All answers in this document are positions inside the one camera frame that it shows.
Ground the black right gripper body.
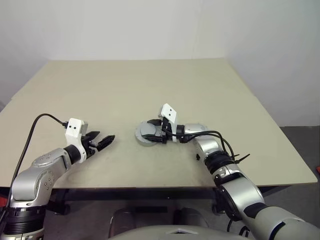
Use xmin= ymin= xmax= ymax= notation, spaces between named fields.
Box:
xmin=160 ymin=117 xmax=174 ymax=145

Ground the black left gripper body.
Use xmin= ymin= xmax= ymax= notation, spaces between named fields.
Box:
xmin=80 ymin=134 xmax=98 ymax=160

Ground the grey round motor lid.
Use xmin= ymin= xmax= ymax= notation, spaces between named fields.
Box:
xmin=138 ymin=121 xmax=158 ymax=138

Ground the grey round tape roll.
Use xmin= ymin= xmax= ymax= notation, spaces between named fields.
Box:
xmin=134 ymin=120 xmax=161 ymax=149

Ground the dark grey rounded shape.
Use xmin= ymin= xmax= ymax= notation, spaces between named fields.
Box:
xmin=109 ymin=207 xmax=138 ymax=239

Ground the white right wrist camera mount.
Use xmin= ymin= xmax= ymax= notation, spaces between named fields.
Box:
xmin=159 ymin=102 xmax=180 ymax=144

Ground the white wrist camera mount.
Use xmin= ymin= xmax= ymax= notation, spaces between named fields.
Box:
xmin=64 ymin=117 xmax=90 ymax=164
xmin=159 ymin=102 xmax=180 ymax=144

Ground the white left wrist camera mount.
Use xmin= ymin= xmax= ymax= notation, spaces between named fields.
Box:
xmin=64 ymin=117 xmax=90 ymax=164

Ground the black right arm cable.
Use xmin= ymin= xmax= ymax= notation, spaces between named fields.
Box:
xmin=171 ymin=129 xmax=251 ymax=166

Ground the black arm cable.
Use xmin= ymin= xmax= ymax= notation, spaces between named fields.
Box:
xmin=0 ymin=113 xmax=70 ymax=226
xmin=171 ymin=129 xmax=251 ymax=166

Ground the black table frame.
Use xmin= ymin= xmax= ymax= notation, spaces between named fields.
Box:
xmin=46 ymin=186 xmax=227 ymax=216

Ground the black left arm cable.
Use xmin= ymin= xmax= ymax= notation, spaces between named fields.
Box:
xmin=0 ymin=113 xmax=70 ymax=226

